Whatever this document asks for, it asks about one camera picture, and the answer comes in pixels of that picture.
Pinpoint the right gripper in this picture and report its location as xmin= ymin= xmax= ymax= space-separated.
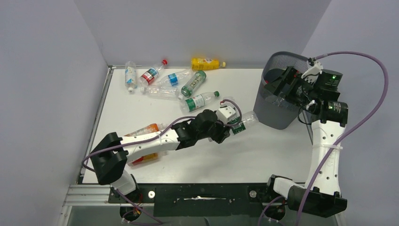
xmin=263 ymin=66 xmax=319 ymax=106

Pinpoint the white cap dark green bottle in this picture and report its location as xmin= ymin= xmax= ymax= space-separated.
xmin=230 ymin=111 xmax=259 ymax=135

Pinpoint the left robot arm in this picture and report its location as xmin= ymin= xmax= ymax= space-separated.
xmin=89 ymin=106 xmax=237 ymax=195

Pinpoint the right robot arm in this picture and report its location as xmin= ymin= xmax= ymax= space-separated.
xmin=263 ymin=66 xmax=349 ymax=218

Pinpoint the grey mesh waste bin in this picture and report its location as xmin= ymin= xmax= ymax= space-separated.
xmin=253 ymin=51 xmax=308 ymax=130

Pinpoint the green cap bottle green label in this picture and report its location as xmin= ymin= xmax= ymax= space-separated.
xmin=180 ymin=91 xmax=220 ymax=113

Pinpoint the green tinted bottle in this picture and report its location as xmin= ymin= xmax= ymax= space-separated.
xmin=181 ymin=70 xmax=207 ymax=97

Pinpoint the orange drink bottle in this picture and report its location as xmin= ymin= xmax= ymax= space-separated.
xmin=125 ymin=123 xmax=166 ymax=137

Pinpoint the amber tea bottle red label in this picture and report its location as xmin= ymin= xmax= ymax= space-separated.
xmin=128 ymin=153 xmax=159 ymax=167

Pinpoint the yellow juice bottle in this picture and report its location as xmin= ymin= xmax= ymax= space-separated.
xmin=191 ymin=58 xmax=226 ymax=71

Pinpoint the clear crushed bottle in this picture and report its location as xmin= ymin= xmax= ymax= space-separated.
xmin=140 ymin=85 xmax=181 ymax=100

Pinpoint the red cap bottle blue-red label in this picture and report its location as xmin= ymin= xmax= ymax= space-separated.
xmin=139 ymin=59 xmax=168 ymax=87

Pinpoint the clear bottle white blue label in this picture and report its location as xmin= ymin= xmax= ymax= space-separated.
xmin=125 ymin=61 xmax=137 ymax=94

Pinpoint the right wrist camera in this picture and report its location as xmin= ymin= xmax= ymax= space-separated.
xmin=301 ymin=58 xmax=324 ymax=84

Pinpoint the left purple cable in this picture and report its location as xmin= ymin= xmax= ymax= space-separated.
xmin=81 ymin=99 xmax=243 ymax=225

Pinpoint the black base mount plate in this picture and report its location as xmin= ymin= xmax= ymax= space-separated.
xmin=127 ymin=183 xmax=287 ymax=220

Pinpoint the aluminium frame rail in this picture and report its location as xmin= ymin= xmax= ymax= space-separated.
xmin=56 ymin=183 xmax=344 ymax=226

